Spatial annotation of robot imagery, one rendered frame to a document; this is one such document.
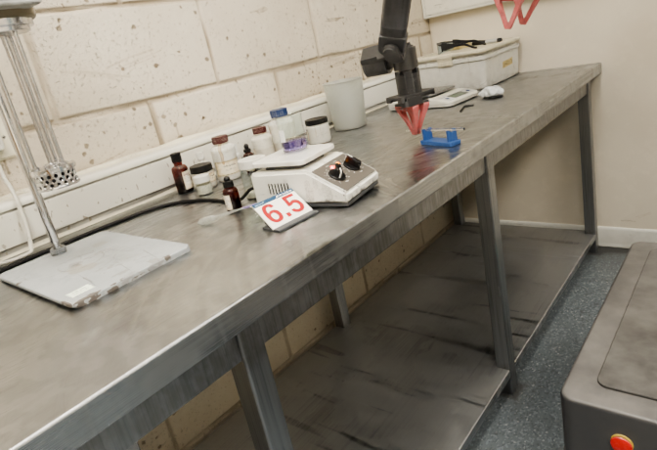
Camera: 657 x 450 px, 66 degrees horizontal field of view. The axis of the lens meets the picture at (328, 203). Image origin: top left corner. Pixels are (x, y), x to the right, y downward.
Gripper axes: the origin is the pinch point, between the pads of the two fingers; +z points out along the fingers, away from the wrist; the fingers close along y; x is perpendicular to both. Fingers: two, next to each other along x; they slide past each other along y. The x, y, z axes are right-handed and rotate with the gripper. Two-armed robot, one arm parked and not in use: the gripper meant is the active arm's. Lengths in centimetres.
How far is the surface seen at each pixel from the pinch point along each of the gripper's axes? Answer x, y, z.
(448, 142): 11.9, 1.2, 1.9
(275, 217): 20, 49, 2
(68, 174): 7, 75, -13
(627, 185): -14, -111, 51
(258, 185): 8.9, 45.9, -1.8
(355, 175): 20.4, 32.0, -0.7
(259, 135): -27.6, 28.4, -5.3
